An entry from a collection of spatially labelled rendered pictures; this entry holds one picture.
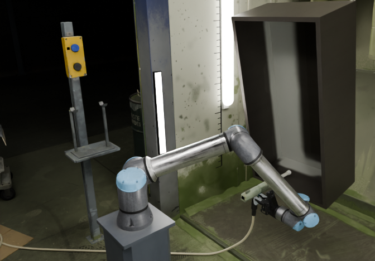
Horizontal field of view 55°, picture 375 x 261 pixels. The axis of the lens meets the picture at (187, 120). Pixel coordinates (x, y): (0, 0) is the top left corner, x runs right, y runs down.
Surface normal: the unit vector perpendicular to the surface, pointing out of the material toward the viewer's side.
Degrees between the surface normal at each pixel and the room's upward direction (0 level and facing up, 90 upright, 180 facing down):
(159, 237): 90
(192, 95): 90
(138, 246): 90
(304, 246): 0
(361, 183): 57
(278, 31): 102
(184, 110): 90
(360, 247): 0
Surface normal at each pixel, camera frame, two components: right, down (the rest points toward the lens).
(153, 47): 0.62, 0.22
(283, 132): -0.75, 0.41
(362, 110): -0.68, -0.33
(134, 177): -0.04, -0.92
